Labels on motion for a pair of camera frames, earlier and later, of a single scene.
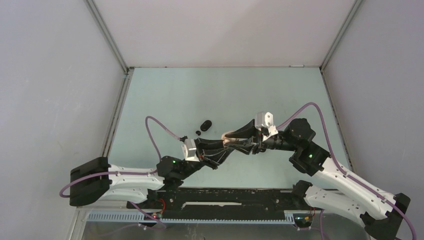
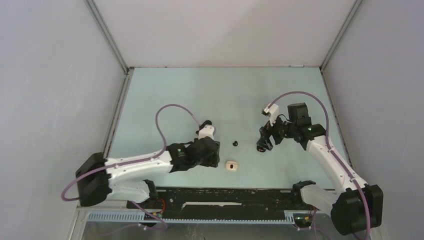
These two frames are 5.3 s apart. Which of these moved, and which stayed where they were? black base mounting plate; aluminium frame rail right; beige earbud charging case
Moved: beige earbud charging case
Stayed: black base mounting plate; aluminium frame rail right
